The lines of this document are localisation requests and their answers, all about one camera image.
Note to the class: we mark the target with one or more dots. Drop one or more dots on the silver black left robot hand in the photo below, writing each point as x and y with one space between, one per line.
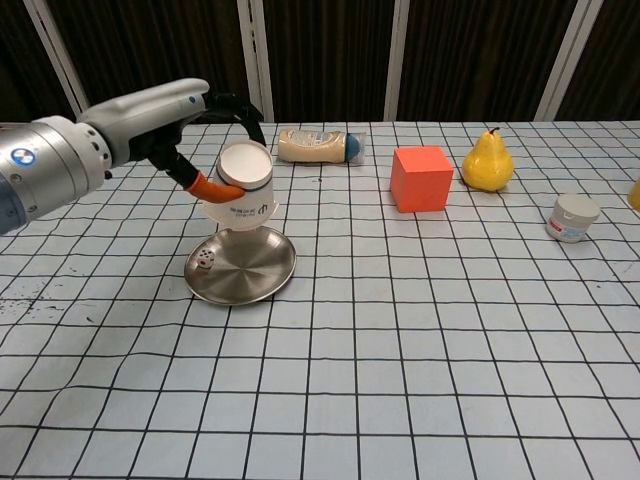
145 117

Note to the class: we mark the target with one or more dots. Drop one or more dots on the white paper cup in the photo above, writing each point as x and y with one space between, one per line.
247 170

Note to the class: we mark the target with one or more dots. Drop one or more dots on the small white die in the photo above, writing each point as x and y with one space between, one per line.
205 259

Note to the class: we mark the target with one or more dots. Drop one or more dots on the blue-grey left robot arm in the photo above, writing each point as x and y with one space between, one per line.
45 170

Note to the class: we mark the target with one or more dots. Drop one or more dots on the cream mayonnaise squeeze bottle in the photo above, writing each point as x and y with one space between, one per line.
310 146

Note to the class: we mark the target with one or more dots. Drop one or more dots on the round stainless steel plate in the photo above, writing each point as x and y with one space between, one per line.
245 275

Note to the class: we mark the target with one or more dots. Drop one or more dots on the orange cube block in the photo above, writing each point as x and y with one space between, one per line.
422 180

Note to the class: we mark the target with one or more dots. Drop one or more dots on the white black checkered tablecloth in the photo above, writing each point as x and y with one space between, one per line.
400 350

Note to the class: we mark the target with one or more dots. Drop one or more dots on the yellow toy pear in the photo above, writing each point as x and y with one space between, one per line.
487 165

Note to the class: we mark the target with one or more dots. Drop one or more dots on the small white plastic jar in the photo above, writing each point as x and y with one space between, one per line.
572 220

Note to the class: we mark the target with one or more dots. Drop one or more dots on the yellow packing tape roll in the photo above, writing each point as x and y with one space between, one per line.
635 197

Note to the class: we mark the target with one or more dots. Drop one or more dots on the white aluminium frame post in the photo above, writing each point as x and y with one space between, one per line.
257 60
396 60
565 60
60 60

